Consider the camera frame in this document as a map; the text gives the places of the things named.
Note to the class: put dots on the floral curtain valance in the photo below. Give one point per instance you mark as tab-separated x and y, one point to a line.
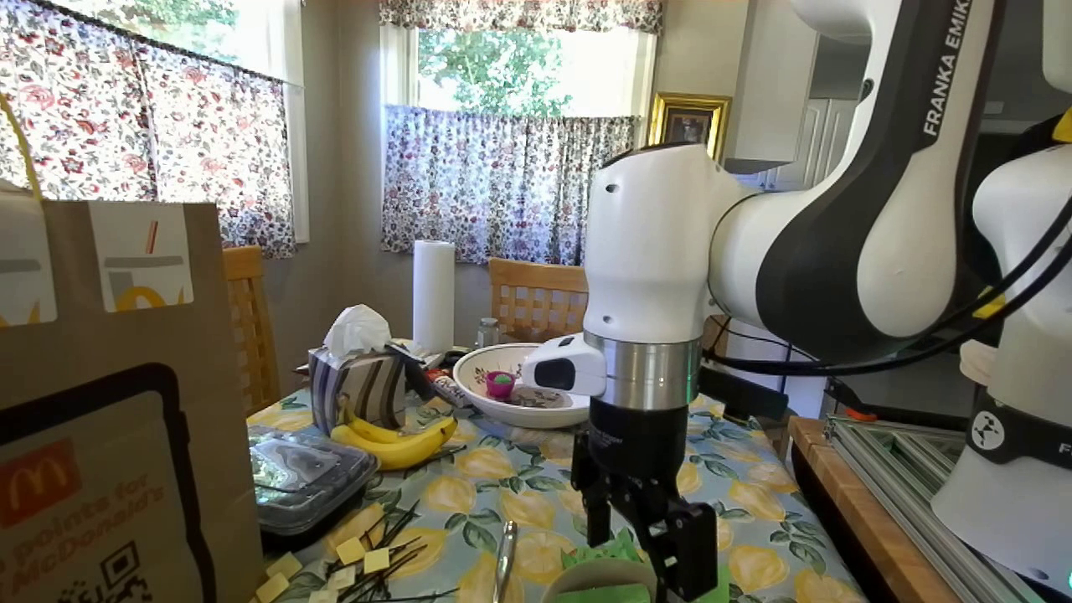
515	15

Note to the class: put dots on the wooden board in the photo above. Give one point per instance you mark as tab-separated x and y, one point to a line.
858	503

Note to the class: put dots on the small yellow square block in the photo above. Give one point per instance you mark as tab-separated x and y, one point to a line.
377	562
351	552
341	576
272	587
281	563

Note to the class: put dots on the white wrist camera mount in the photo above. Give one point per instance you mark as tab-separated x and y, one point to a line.
565	365

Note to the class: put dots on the white tissue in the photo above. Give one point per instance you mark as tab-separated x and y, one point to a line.
356	328

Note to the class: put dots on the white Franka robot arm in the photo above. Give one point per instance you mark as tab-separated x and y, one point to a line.
657	247

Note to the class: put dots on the small glass shaker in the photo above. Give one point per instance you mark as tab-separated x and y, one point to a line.
487	334

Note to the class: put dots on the aluminium rail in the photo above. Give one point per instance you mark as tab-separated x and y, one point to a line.
927	503

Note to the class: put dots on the small grey packet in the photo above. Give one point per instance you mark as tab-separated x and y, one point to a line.
536	396

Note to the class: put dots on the white framed window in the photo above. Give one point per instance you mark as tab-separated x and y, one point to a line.
523	70

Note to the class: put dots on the small yellow banana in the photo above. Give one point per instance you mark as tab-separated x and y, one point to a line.
374	431

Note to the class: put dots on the wooden chair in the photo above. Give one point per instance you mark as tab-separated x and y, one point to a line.
536	304
251	323

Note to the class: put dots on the black plastic food container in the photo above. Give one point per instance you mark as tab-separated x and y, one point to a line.
301	481

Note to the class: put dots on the brown McDonald's paper bag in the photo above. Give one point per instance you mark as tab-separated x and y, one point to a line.
212	371

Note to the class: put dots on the wide floral curtain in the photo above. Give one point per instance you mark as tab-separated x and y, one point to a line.
145	123

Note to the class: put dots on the floral cafe curtain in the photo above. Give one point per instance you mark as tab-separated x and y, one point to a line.
504	184

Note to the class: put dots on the white floral bowl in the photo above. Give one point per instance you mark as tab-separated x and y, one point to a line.
490	408

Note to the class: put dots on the striped tissue box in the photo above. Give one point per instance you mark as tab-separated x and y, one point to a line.
364	390

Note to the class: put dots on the black red marker pen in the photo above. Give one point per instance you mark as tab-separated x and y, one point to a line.
453	392

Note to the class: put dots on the white paper towel roll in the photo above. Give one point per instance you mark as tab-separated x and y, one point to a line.
433	297

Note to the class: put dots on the lemon print tablecloth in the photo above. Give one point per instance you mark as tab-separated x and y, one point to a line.
490	469

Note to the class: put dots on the small pink item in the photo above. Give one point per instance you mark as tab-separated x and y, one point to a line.
501	385

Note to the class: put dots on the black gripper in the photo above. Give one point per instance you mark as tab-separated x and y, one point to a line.
636	440

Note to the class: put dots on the metal spoon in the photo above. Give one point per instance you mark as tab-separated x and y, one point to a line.
504	553

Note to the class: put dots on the large yellow banana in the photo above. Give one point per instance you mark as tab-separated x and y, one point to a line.
406	450

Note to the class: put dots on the gold framed picture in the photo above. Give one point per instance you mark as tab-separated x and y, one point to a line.
687	117

